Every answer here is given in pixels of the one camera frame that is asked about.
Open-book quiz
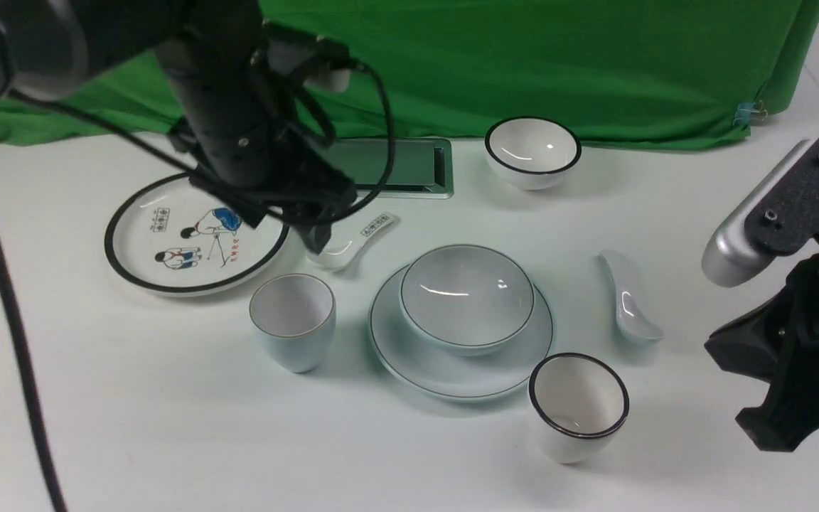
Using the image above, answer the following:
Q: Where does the green backdrop cloth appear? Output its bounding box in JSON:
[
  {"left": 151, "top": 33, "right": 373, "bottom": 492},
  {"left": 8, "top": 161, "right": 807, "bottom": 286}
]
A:
[{"left": 0, "top": 0, "right": 819, "bottom": 151}]

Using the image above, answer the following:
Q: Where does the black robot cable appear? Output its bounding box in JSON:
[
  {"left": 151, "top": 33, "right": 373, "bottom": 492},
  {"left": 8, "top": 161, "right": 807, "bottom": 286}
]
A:
[{"left": 0, "top": 107, "right": 69, "bottom": 512}]

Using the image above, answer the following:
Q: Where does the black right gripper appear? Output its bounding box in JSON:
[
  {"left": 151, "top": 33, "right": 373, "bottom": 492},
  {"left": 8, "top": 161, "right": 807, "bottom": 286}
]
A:
[{"left": 703, "top": 137, "right": 819, "bottom": 452}]

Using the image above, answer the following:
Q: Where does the illustrated black-rimmed plate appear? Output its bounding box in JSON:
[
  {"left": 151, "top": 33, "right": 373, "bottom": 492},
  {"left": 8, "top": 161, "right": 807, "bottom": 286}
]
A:
[{"left": 104, "top": 173, "right": 291, "bottom": 298}]

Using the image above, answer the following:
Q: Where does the white printed ceramic spoon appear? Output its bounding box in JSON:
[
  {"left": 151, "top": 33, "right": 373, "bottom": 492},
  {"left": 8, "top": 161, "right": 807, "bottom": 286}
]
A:
[{"left": 306, "top": 211, "right": 401, "bottom": 272}]

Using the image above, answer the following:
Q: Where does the small black-rimmed white bowl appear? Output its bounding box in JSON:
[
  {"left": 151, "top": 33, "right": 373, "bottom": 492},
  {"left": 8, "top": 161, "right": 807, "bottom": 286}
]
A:
[{"left": 483, "top": 117, "right": 582, "bottom": 191}]

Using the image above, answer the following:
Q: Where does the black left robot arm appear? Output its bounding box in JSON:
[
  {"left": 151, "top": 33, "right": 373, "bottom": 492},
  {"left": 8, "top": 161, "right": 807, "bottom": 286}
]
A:
[{"left": 0, "top": 1, "right": 357, "bottom": 253}]

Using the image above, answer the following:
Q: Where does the pale blue ceramic bowl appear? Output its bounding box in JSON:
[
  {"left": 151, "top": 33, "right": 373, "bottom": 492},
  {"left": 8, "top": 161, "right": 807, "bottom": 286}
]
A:
[{"left": 397, "top": 244, "right": 535, "bottom": 356}]

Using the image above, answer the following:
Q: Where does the pale blue ceramic spoon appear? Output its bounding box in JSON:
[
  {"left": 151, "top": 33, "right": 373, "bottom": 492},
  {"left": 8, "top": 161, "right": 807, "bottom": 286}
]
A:
[{"left": 598, "top": 249, "right": 664, "bottom": 346}]

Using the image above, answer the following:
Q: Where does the blue binder clip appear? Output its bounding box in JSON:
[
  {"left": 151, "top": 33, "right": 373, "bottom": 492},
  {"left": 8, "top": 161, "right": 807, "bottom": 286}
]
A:
[{"left": 732, "top": 100, "right": 770, "bottom": 129}]

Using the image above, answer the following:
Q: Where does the pale blue saucer plate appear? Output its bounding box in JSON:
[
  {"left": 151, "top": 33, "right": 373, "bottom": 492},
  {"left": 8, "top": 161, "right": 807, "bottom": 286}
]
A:
[{"left": 368, "top": 267, "right": 555, "bottom": 402}]

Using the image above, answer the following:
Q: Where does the black-rimmed white cup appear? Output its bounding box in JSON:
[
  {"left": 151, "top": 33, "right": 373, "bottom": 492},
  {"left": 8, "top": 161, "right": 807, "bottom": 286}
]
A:
[{"left": 527, "top": 352, "right": 631, "bottom": 464}]

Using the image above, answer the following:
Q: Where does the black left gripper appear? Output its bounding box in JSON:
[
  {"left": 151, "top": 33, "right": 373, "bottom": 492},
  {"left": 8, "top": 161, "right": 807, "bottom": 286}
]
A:
[{"left": 168, "top": 119, "right": 358, "bottom": 254}]

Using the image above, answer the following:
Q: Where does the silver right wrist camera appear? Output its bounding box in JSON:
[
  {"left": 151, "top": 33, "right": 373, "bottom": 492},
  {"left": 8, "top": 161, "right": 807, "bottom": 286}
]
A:
[{"left": 701, "top": 139, "right": 819, "bottom": 289}]

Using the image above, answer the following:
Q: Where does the pale blue ceramic cup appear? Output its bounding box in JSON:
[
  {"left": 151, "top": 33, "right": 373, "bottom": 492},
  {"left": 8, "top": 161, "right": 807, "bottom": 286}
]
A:
[{"left": 248, "top": 273, "right": 337, "bottom": 373}]

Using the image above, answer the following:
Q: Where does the metal table cable hatch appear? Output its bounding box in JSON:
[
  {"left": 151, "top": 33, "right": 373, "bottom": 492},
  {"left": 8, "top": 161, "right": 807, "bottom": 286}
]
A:
[{"left": 323, "top": 137, "right": 453, "bottom": 200}]

